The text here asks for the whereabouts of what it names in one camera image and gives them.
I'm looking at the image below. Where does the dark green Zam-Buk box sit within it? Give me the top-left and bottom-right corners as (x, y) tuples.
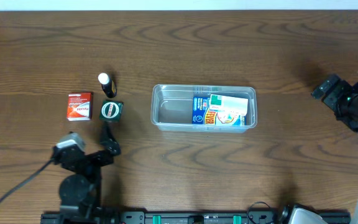
(99, 100), (124, 122)

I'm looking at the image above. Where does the red Panadol box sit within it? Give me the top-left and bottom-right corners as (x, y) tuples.
(67, 92), (93, 121)

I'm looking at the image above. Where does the dark bottle white cap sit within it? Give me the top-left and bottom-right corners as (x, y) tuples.
(98, 73), (117, 98)

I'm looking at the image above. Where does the white green Panadol box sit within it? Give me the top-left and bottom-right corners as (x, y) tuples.
(209, 95), (248, 116)

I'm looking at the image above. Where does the clear plastic container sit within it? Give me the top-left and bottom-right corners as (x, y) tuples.
(150, 84), (257, 133)

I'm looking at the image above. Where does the blue Kool Fever box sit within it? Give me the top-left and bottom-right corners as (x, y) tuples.
(192, 96), (246, 126)

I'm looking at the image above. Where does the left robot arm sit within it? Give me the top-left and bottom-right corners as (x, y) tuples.
(52, 122), (121, 219)

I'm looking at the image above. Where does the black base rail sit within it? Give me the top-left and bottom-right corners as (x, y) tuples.
(40, 210), (352, 224)

